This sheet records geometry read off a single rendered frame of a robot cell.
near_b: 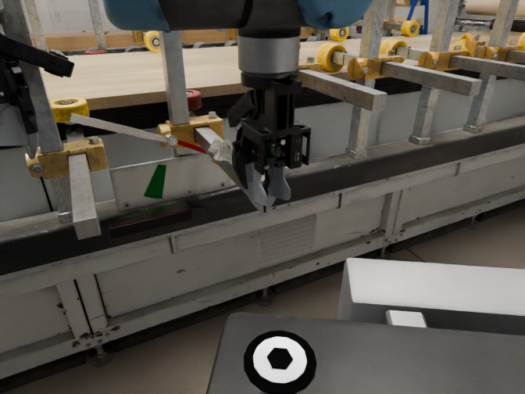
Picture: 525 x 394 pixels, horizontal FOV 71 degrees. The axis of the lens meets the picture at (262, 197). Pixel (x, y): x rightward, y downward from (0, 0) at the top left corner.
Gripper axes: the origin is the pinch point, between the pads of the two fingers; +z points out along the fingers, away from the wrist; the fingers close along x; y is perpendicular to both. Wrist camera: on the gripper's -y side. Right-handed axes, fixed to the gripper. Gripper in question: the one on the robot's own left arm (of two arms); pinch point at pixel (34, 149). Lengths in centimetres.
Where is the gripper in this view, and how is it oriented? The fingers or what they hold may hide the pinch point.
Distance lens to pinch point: 70.9
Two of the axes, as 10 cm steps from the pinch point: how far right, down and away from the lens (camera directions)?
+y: -6.8, 3.6, -6.4
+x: 7.4, 3.3, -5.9
